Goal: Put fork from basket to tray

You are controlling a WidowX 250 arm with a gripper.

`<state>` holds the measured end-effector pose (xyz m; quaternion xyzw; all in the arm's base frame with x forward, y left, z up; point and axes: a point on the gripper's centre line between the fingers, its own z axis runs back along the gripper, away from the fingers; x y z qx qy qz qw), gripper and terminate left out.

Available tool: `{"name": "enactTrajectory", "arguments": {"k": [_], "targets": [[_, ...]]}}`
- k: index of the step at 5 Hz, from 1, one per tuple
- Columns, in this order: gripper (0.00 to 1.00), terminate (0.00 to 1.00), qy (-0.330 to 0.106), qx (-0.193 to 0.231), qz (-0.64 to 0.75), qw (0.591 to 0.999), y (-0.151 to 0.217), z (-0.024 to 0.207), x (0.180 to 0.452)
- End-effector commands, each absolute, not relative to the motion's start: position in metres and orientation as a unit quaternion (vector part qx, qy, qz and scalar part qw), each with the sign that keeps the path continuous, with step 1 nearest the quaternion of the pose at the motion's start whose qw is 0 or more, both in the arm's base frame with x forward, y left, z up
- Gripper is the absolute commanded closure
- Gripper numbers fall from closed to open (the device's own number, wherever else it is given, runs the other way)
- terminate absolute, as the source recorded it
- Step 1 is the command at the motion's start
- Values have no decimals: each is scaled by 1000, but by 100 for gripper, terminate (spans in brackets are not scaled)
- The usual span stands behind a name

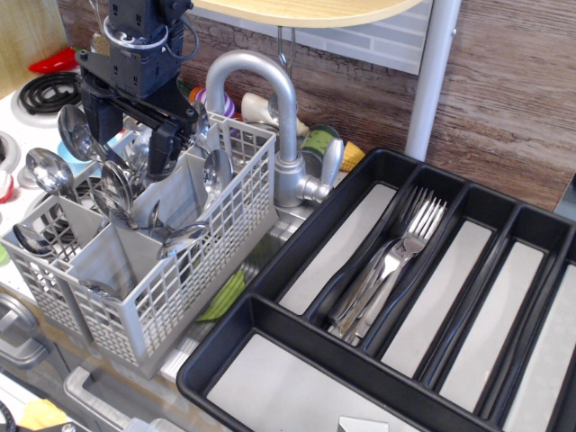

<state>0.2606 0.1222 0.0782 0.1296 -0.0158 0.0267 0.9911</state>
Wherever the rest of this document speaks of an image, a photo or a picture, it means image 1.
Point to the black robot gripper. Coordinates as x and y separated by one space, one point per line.
138 78

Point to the silver fork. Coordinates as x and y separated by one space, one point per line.
137 169

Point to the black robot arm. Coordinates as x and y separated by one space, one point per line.
151 8

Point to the silver spoon middle basket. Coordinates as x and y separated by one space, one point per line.
113 196

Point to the grey plastic cutlery basket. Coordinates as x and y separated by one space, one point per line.
107 286

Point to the black cutlery tray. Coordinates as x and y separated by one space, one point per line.
477 335

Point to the large silver spoon upper left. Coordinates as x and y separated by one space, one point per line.
77 137

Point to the silver spoon back right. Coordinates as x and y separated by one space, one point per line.
201 127

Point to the light blue toy bowl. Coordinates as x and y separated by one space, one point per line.
77 166

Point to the silver spoon right compartment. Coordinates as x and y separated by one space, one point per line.
217 173

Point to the purple striped toy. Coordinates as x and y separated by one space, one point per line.
229 106

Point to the silver spoon far left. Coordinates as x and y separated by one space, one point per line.
51 173

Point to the red toy chili pepper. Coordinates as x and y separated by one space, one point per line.
62 61

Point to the black stove burner coil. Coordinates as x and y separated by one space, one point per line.
47 94

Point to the silver spoon front tilted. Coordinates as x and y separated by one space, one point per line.
181 239

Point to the silver spoon low left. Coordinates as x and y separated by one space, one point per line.
34 242

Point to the silver toy faucet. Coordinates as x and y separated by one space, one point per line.
292 185

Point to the green toy can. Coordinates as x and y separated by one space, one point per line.
316 142

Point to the green toy leaf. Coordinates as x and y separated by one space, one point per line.
224 299

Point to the toy corn cob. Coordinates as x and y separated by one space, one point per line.
353 155

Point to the stack of silver forks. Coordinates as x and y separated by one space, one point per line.
355 312

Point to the white metal pole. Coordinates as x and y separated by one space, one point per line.
440 35

